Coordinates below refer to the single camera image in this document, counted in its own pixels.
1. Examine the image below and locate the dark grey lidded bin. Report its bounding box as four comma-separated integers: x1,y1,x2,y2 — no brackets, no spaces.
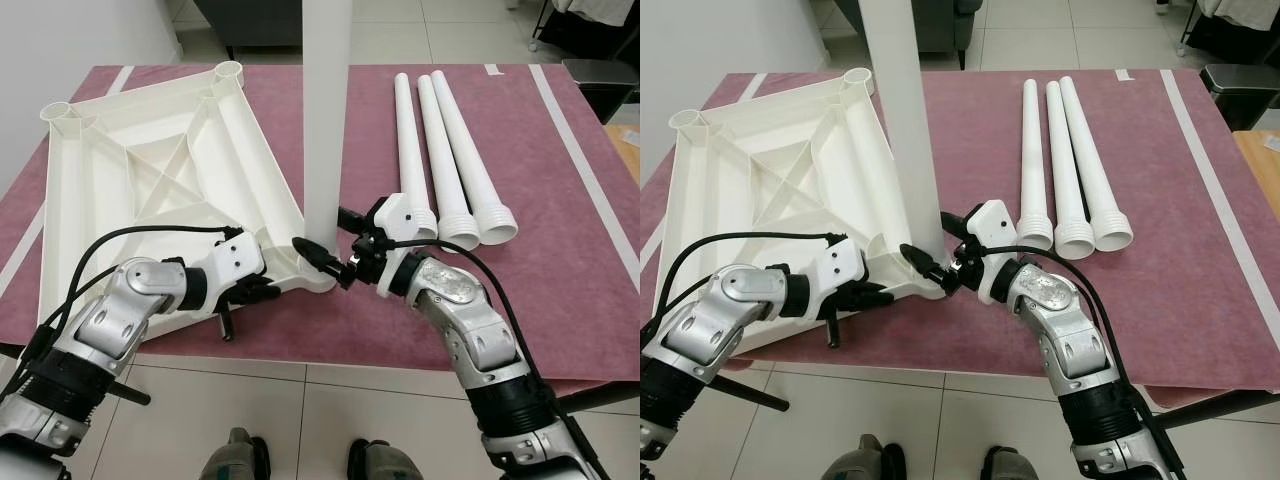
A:
1200,63,1280,131
562,58,641,126

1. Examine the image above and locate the grey robot left foot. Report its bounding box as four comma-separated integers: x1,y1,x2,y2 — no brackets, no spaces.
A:
825,432,906,480
200,428,271,480

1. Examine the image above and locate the dark grey armchair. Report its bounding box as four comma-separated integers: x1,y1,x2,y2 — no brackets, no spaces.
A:
838,0,983,71
193,0,306,61

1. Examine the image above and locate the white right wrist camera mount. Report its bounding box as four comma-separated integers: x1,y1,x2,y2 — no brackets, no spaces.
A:
968,200,1021,301
364,192,417,299

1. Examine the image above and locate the grey robot right foot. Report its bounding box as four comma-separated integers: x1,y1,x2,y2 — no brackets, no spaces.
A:
983,445,1051,480
348,438,416,480

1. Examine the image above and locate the wooden side table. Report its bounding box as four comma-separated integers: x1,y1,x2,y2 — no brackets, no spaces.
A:
1232,130,1280,216
603,125,641,186

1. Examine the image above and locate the grey robot foot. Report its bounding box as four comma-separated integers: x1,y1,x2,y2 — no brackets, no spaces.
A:
983,445,1051,480
200,428,271,480
825,432,906,480
348,438,416,480

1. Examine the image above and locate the maroon table cloth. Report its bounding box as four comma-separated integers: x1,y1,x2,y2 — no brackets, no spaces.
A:
0,63,641,383
640,70,1280,411

